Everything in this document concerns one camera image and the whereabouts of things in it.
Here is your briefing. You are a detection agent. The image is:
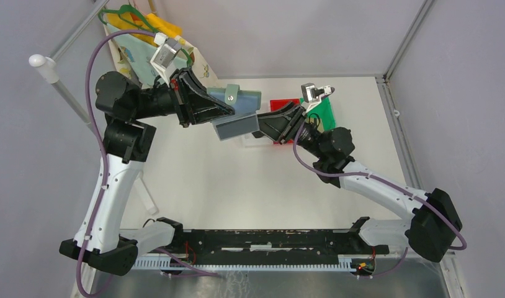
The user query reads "white clothes rack pole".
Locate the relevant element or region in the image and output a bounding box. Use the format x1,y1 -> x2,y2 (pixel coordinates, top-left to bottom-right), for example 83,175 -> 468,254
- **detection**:
29,54 -> 158,215

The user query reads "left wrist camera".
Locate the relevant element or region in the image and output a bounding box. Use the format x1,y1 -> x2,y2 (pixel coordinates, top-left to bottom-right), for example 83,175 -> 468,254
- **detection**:
150,32 -> 182,84

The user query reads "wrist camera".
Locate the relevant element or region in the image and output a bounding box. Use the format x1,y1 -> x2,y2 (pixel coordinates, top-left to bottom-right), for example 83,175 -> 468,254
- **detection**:
301,83 -> 335,114
150,32 -> 182,84

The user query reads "red plastic bin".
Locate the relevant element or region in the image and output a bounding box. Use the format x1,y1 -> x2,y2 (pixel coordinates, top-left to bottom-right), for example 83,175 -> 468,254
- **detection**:
270,99 -> 300,132

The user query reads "white slotted cable duct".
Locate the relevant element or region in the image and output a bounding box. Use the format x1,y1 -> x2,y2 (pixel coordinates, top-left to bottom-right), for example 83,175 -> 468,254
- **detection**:
131,255 -> 354,273

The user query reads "yellow cloth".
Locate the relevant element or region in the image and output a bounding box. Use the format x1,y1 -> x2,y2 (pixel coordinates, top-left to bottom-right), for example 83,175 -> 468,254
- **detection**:
105,12 -> 182,38

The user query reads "cream printed cloth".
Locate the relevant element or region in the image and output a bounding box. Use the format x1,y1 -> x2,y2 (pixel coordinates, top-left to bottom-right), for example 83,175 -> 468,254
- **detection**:
108,36 -> 219,88

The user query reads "purple cable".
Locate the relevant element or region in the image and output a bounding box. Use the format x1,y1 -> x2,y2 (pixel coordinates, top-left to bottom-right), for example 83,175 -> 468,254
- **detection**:
292,87 -> 468,279
74,29 -> 220,298

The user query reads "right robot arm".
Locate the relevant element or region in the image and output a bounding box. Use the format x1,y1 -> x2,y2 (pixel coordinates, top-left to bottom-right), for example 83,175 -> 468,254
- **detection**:
254,102 -> 468,263

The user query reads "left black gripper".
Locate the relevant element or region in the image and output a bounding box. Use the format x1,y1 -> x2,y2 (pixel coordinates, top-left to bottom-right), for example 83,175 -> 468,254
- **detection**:
133,66 -> 236,127

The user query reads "aluminium frame rail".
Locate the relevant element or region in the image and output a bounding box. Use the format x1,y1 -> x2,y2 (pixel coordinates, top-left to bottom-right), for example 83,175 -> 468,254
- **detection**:
83,228 -> 457,259

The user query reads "white plastic bin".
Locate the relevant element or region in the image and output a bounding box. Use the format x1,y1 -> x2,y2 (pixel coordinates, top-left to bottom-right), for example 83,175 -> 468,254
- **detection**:
241,133 -> 274,148

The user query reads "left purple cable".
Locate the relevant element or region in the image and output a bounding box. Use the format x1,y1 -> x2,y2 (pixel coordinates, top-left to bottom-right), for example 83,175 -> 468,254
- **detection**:
74,29 -> 220,298

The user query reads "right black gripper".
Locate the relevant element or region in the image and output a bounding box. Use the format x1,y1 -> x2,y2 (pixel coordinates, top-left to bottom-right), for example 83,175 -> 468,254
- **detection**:
248,101 -> 326,159

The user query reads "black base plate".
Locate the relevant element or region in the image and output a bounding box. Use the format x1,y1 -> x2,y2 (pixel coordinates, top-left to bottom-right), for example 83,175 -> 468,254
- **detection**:
145,228 -> 390,266

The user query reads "green plastic bin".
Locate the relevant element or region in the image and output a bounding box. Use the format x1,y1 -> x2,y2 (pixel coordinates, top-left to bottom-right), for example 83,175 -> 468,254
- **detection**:
306,97 -> 337,132

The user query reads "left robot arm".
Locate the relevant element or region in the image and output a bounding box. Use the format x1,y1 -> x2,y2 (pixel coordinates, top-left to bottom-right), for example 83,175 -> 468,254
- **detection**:
60,68 -> 235,276

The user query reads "green clothes hanger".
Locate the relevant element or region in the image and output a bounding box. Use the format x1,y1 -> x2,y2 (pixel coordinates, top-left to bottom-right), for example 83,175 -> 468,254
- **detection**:
97,4 -> 195,68

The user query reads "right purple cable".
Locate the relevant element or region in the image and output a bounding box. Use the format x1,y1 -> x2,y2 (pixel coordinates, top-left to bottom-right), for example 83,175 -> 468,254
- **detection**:
292,87 -> 468,279

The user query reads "dark grey card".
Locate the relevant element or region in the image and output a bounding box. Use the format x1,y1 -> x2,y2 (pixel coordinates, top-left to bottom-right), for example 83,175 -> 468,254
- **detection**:
212,113 -> 259,141

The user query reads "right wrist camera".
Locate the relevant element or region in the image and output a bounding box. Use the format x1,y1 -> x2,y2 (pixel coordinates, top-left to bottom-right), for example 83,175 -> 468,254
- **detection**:
301,83 -> 335,114

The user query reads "light blue printed cloth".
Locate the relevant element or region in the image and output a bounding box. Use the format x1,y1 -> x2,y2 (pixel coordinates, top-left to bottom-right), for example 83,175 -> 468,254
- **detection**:
113,33 -> 192,86

